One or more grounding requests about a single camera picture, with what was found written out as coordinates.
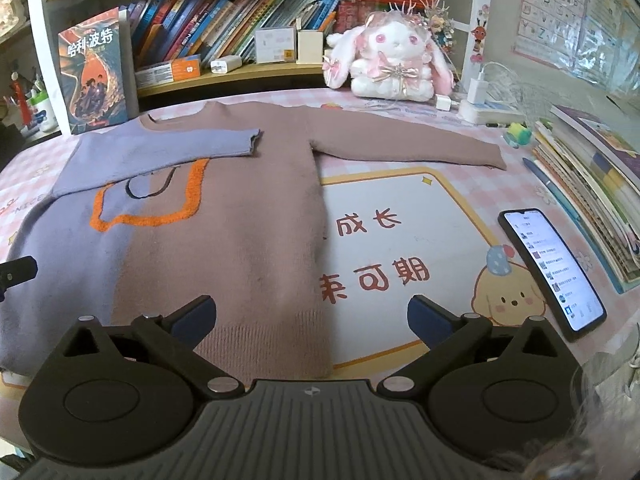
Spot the pale blurry fluff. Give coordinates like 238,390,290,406
522,330,640,480

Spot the pink checked desk mat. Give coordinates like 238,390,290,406
0,87,640,396

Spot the green yellow eraser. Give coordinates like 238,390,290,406
504,122,532,147

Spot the blue pen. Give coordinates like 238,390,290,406
522,156,583,227

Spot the stack of exercise books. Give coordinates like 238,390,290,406
531,104,640,295

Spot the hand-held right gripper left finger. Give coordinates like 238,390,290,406
56,295,246,399

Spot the row of colourful books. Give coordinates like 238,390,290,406
125,0,351,68

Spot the white wooden bookshelf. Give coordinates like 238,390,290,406
0,0,482,136

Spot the white green-lid canister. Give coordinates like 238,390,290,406
27,90,59,134

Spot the white power strip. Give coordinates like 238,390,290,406
457,99,526,126

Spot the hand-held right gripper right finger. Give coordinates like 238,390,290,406
377,295,569,399

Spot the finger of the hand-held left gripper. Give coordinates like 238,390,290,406
0,256,39,302

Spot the dragon cover book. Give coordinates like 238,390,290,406
57,7,134,137

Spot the white power adapter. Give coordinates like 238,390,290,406
210,56,244,76

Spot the black smartphone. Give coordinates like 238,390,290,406
498,208,608,342

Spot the wall poster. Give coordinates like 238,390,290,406
512,0,640,87

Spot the white card box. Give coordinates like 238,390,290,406
255,26,296,65

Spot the red boxed book set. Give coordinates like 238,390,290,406
337,0,442,34

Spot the white plugged charger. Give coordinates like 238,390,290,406
468,72,489,106

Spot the white pink plush bunny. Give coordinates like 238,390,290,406
324,2,458,101

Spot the cream box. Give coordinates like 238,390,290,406
296,29,325,65

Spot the brown and purple sweater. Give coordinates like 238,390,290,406
0,101,507,380

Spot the orange and white carton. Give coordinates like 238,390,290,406
134,55,203,90

